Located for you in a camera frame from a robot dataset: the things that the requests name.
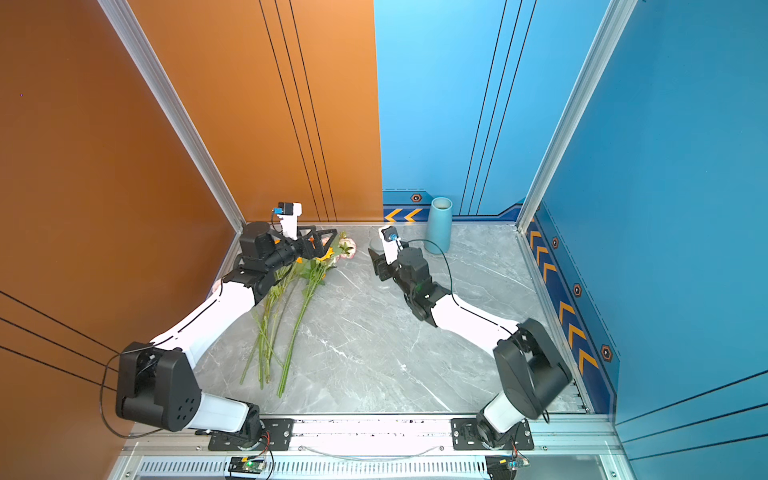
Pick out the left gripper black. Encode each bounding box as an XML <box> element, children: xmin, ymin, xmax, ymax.
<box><xmin>263</xmin><ymin>224</ymin><xmax>335</xmax><ymax>277</ymax></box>

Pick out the yellow orange poppy stem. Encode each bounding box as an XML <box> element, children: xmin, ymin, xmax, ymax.
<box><xmin>239</xmin><ymin>259</ymin><xmax>308</xmax><ymax>388</ymax></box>

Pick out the pink ranunculus flower stem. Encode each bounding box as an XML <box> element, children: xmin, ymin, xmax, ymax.
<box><xmin>333</xmin><ymin>232</ymin><xmax>357</xmax><ymax>262</ymax></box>

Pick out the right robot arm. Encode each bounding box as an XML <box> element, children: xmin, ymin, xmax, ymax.
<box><xmin>368</xmin><ymin>246</ymin><xmax>573</xmax><ymax>449</ymax></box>

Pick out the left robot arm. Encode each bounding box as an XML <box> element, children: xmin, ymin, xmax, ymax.
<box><xmin>115</xmin><ymin>221</ymin><xmax>338</xmax><ymax>442</ymax></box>

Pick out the teal ceramic vase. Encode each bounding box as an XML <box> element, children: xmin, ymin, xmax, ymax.
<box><xmin>425</xmin><ymin>197</ymin><xmax>453</xmax><ymax>255</ymax></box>

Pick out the green circuit board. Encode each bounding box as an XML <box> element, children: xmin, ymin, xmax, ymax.
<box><xmin>226</xmin><ymin>456</ymin><xmax>269</xmax><ymax>479</ymax></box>

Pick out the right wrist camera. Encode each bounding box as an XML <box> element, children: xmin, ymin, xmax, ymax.
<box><xmin>379</xmin><ymin>225</ymin><xmax>402</xmax><ymax>265</ymax></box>

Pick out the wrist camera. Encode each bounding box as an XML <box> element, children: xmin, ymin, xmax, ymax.
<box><xmin>273</xmin><ymin>202</ymin><xmax>303</xmax><ymax>240</ymax></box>
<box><xmin>379</xmin><ymin>225</ymin><xmax>402</xmax><ymax>265</ymax></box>

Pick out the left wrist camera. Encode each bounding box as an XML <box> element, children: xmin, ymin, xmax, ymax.
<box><xmin>273</xmin><ymin>202</ymin><xmax>303</xmax><ymax>240</ymax></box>

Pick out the aluminium front rail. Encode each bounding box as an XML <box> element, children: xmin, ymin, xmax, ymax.
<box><xmin>109</xmin><ymin>413</ymin><xmax>634</xmax><ymax>479</ymax></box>

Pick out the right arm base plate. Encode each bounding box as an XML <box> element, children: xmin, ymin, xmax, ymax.
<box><xmin>450</xmin><ymin>418</ymin><xmax>535</xmax><ymax>451</ymax></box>

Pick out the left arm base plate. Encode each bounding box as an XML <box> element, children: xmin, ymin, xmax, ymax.
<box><xmin>208</xmin><ymin>417</ymin><xmax>295</xmax><ymax>453</ymax></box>

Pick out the aluminium corner post left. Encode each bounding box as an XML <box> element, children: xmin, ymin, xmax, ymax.
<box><xmin>98</xmin><ymin>0</ymin><xmax>246</xmax><ymax>233</ymax></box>

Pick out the aluminium corner post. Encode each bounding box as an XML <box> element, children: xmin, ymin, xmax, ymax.
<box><xmin>98</xmin><ymin>0</ymin><xmax>246</xmax><ymax>233</ymax></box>
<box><xmin>516</xmin><ymin>0</ymin><xmax>638</xmax><ymax>234</ymax></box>

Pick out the aluminium corner post right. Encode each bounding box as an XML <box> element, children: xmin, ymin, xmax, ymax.
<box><xmin>516</xmin><ymin>0</ymin><xmax>638</xmax><ymax>234</ymax></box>

